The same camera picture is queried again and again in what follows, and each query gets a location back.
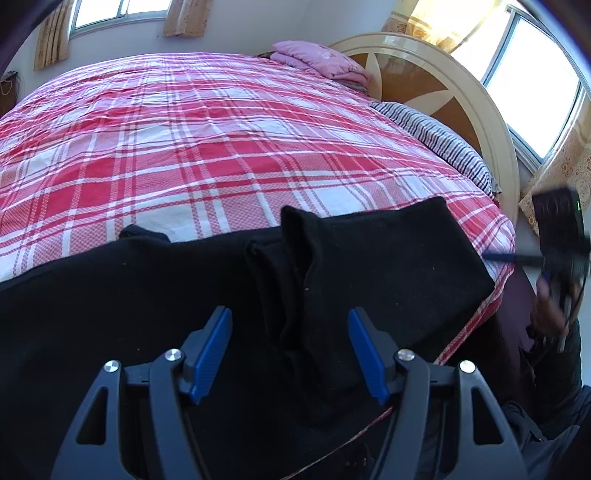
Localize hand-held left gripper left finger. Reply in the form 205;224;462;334
50;305;233;480

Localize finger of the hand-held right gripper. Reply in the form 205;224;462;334
482;250;548;267

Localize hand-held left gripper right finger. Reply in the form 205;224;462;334
347;308;529;480

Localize black pants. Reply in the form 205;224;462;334
0;196;497;480

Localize person's right forearm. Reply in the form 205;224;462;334
503;318;591;480

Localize person's right hand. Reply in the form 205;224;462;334
530;276;583;339

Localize cream lace curtain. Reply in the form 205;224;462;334
518;117;591;236

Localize dark maroon bed base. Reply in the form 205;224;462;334
438;268;539;407

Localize striped pillow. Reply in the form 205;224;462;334
369;102;502;195

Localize large grey-framed window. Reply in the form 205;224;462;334
450;4;591;171

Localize cream and brown headboard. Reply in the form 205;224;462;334
328;32;522;232

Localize red plaid bed sheet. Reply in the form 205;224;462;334
0;52;517;365

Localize yellow curtain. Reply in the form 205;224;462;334
383;0;509;51

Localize pink folded quilt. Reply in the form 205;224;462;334
270;41;372;88

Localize brown wooden desk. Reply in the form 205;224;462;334
0;70;20;116

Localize beige patterned curtain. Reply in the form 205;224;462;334
34;0;75;71
164;0;213;38

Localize small sliding window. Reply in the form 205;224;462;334
69;0;174;33

